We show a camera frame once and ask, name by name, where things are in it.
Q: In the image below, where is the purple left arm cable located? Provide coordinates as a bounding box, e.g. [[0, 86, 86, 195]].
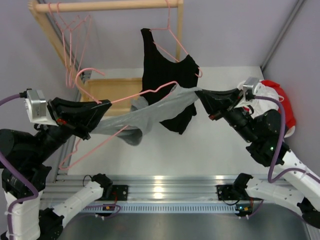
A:
[[0, 92, 122, 240]]

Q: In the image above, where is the pink hanger of white top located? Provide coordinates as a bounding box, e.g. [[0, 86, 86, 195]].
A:
[[58, 4, 92, 84]]

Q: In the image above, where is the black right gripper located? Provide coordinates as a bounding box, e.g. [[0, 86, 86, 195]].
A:
[[194, 89, 258, 144]]

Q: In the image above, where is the pink hanger of black top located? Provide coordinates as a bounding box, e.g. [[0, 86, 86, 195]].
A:
[[149, 0, 203, 78]]

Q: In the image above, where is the pink hanger of red top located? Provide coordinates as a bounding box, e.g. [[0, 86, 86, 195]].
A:
[[47, 2, 80, 89]]

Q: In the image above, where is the aluminium corner post right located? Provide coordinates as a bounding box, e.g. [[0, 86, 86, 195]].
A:
[[260, 0, 307, 73]]

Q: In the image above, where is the aluminium mounting rail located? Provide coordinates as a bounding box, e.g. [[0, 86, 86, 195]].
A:
[[41, 174, 238, 203]]

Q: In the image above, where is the slotted cable duct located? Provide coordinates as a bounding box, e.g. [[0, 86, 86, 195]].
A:
[[81, 203, 239, 214]]

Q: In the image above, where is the grey tank top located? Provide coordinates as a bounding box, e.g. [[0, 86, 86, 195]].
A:
[[92, 85, 201, 146]]

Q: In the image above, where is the wooden clothes rack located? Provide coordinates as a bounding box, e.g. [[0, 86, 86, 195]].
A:
[[28, 0, 184, 116]]

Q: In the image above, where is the red tank top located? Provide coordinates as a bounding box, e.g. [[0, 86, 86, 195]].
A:
[[243, 79, 297, 130]]

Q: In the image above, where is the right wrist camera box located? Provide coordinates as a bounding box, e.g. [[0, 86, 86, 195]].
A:
[[242, 77, 260, 98]]

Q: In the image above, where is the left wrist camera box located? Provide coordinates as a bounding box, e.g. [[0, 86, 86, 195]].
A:
[[22, 89, 57, 126]]

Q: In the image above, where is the white camisole top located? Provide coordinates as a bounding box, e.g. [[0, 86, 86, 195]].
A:
[[234, 81, 285, 118]]

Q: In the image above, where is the pink hanger of grey top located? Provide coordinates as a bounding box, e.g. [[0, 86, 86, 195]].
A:
[[58, 68, 178, 171]]

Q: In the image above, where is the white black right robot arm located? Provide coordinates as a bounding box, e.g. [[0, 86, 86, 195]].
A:
[[196, 88, 320, 228]]

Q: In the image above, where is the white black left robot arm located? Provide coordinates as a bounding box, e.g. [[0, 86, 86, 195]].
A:
[[0, 98, 114, 240]]

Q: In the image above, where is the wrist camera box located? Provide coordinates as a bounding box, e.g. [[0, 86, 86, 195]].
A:
[[242, 77, 260, 98], [22, 89, 57, 126]]

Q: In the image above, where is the black tank top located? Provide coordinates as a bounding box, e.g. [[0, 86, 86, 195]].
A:
[[138, 27, 201, 136]]

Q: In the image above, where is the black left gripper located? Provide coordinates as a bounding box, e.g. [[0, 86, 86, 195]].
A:
[[27, 96, 111, 163]]

